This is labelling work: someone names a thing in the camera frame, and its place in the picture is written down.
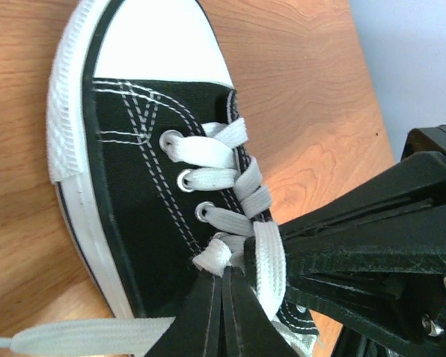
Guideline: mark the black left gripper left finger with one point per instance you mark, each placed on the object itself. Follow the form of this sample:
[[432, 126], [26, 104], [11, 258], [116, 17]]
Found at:
[[196, 330]]

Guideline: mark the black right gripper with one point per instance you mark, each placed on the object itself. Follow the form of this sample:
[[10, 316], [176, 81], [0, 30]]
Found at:
[[419, 180]]

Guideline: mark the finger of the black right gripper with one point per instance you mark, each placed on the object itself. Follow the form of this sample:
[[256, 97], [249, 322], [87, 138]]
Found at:
[[383, 279]]

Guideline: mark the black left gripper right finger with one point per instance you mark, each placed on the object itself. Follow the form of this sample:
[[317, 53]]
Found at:
[[246, 329]]

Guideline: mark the white shoelace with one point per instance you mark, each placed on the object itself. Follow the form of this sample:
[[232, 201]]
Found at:
[[215, 170]]

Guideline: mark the black white canvas sneaker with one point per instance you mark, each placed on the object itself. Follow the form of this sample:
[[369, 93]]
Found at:
[[125, 72]]

